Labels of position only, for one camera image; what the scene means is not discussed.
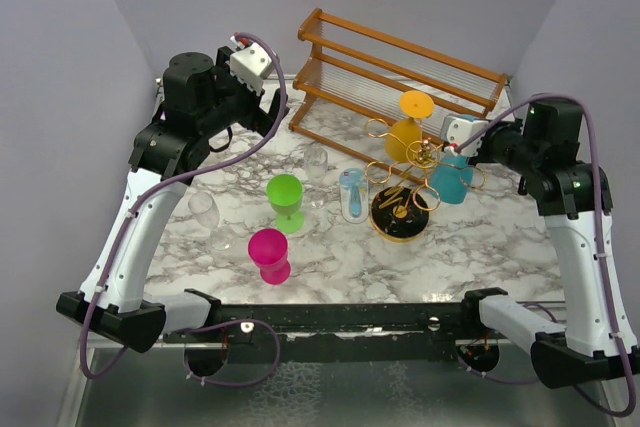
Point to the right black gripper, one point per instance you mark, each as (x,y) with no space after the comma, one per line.
(482,154)

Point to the pink plastic wine glass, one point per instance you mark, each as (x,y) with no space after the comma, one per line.
(268,249)

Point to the clear wine glass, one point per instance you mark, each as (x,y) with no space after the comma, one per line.
(205,211)
(315,166)

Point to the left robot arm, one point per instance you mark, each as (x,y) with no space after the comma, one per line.
(202,97)

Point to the blue tool in blister pack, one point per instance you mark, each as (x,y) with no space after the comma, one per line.
(354,195)

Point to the green plastic wine glass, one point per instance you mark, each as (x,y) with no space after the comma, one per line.
(285,195)

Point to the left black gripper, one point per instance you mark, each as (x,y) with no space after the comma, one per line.
(259,119)

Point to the yellow plastic wine glass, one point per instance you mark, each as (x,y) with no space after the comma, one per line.
(417,106)

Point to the blue plastic wine glass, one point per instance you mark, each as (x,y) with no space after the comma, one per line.
(452,177)

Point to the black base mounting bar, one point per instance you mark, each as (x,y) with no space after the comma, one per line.
(331,333)

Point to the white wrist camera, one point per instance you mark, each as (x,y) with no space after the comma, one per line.
(457,129)
(250,63)

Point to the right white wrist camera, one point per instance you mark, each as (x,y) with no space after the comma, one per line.
(457,129)

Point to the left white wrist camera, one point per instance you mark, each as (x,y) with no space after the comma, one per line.
(250,63)

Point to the wooden two-tier rack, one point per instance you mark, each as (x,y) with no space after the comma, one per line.
(355,75)

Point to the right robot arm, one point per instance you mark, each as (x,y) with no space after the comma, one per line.
(596,341)

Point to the gold wire wine glass rack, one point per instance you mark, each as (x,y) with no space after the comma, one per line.
(398,213)

